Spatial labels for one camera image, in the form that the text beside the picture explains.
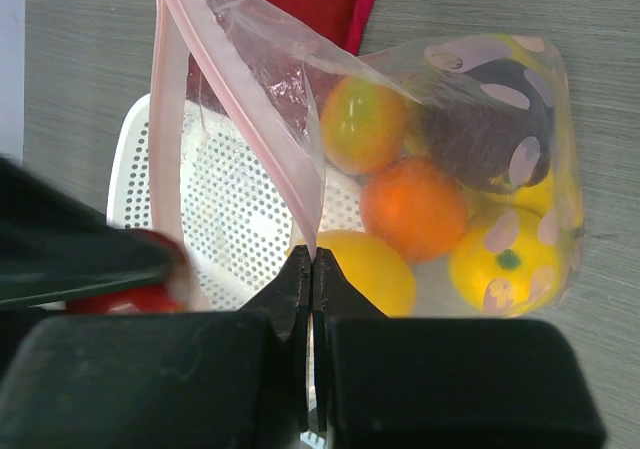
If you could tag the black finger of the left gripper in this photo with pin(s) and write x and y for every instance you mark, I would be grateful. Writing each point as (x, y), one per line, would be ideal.
(55, 248)

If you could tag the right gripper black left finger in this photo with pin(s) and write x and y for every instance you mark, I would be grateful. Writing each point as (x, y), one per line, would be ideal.
(184, 380)

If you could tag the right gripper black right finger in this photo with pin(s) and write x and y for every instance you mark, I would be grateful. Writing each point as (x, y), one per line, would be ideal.
(442, 383)

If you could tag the yellow lemon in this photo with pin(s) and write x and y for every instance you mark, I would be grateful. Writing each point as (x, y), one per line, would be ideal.
(374, 268)

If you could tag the orange fruit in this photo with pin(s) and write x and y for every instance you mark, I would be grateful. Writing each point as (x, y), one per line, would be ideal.
(416, 208)

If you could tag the clear zip top bag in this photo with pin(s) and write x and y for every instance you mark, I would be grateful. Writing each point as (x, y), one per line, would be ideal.
(271, 74)

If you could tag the red yellow mango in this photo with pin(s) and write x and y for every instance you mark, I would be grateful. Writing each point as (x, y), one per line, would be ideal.
(363, 125)

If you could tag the dark red apple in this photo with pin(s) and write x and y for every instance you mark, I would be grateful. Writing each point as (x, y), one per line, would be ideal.
(499, 140)

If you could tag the white perforated plastic basket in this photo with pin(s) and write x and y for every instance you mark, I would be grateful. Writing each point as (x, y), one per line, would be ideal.
(237, 228)

